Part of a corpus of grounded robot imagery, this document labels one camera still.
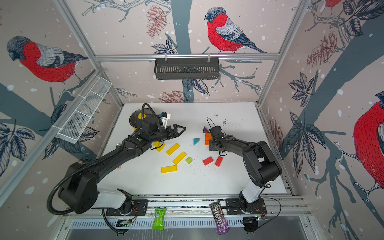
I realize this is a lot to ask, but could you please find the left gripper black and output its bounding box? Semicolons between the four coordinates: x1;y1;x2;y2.
149;124;186;144

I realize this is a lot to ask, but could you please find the red block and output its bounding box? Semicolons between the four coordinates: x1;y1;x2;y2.
215;156;223;167
203;157;214;166

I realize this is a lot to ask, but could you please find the teal triangle block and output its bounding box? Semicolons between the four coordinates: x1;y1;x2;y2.
193;138;200;146

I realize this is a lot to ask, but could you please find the light green small block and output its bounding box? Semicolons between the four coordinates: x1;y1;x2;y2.
186;157;193;164

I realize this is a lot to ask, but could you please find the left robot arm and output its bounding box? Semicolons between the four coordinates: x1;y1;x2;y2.
47;103;187;215

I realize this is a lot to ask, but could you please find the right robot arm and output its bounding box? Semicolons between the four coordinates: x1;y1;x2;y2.
209;135;282;215

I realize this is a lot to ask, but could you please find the yellow block centre upper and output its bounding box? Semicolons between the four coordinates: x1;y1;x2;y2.
166;144;180;156

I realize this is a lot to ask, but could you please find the yellow block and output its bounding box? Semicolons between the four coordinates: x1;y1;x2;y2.
173;152;187;166
161;165;178;174
154;142;165;152
166;144;180;156

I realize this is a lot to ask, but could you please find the yellow block left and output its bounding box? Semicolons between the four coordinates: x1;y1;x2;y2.
154;142;165;152

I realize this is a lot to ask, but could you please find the yellow block centre lower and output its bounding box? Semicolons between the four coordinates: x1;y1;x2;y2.
173;152;187;166

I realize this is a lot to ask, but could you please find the yellow block bottom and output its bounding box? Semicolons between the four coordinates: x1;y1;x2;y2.
161;165;178;174

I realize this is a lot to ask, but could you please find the glass pot lid yellow knob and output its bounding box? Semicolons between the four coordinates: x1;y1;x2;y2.
129;109;153;128

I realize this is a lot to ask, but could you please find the purple candy packet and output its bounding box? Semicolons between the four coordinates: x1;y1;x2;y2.
209;201;230;235

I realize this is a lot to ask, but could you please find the green snack packet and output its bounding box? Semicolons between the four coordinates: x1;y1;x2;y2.
152;208;167;231

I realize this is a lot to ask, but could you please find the black wire basket shelf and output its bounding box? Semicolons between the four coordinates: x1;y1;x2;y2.
154;58;220;80

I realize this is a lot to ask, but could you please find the white wire basket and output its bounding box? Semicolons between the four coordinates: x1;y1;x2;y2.
56;77;112;144

